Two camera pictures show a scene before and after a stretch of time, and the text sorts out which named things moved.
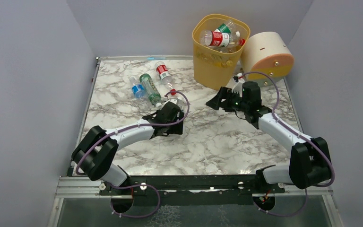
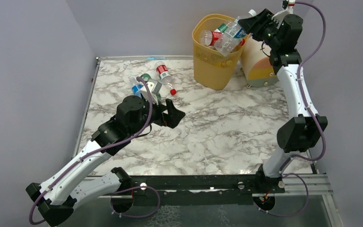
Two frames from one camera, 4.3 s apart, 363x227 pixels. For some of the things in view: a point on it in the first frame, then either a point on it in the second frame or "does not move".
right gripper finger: [222, 100] to [252, 24]
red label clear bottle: [164, 74] does not move
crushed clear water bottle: [176, 100] to [226, 42]
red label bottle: [211, 38] does not move
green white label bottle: [227, 27] does not move
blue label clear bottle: [138, 89] does not move
